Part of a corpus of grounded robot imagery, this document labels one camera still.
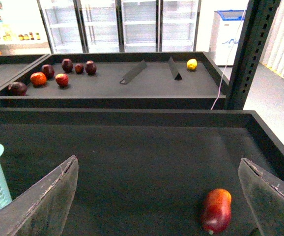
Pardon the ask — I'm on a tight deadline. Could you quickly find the small dark red apple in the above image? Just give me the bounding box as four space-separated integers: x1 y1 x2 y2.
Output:
75 63 84 74

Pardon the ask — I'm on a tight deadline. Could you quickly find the black triangular divider right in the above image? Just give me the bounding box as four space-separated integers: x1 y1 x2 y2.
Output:
168 57 182 81

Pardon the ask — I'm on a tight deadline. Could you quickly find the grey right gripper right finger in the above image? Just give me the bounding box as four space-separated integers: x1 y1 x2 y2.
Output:
238 158 284 236

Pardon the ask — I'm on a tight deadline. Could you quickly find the white cable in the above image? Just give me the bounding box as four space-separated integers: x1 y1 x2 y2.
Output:
210 9 246 111

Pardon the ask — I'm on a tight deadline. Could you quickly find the black display tray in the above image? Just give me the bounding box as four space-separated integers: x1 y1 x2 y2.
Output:
0 108 284 236
0 52 229 109

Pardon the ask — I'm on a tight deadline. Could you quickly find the black perforated shelf post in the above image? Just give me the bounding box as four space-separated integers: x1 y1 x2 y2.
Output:
224 0 281 110

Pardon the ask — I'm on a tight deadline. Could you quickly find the black far display tray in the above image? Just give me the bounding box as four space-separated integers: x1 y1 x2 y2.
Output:
0 52 229 109

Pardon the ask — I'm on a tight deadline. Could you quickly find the dark red apple back left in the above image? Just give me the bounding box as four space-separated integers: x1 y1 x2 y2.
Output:
61 59 73 73

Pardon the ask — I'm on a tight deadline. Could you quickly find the glass door refrigerator row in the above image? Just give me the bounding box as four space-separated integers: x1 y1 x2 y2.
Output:
37 0 200 54

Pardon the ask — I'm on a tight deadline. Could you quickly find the dark red apple mid left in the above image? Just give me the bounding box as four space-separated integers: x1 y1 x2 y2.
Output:
41 64 55 80

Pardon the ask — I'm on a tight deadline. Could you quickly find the shelf with bottled goods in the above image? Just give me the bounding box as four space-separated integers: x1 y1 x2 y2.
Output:
0 0 51 56

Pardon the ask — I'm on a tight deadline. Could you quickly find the yellow lemon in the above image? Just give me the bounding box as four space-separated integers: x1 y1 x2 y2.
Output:
186 59 198 71

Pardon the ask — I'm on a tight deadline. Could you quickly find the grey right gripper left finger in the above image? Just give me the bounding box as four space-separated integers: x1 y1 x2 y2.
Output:
0 156 79 236

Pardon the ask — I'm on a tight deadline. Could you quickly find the red mango on near tray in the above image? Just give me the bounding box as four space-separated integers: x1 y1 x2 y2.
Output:
200 188 232 235

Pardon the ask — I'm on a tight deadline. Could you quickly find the black triangular divider left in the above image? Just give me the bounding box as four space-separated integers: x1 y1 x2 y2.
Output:
119 60 147 85

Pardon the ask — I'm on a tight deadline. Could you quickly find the white chest freezer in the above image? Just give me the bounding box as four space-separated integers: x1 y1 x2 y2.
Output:
209 10 245 66

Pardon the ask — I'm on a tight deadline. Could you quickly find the orange fruit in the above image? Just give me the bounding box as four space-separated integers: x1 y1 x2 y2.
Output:
30 72 47 87

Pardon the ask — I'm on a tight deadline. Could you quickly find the black triangular divider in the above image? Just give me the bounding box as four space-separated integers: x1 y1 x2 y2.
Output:
119 60 147 85
168 57 182 81

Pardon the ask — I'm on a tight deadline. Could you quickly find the dark red apple back right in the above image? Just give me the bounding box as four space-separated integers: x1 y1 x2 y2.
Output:
85 60 97 75

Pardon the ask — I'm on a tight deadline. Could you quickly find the black near display tray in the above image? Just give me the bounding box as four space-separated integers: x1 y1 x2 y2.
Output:
0 108 284 236

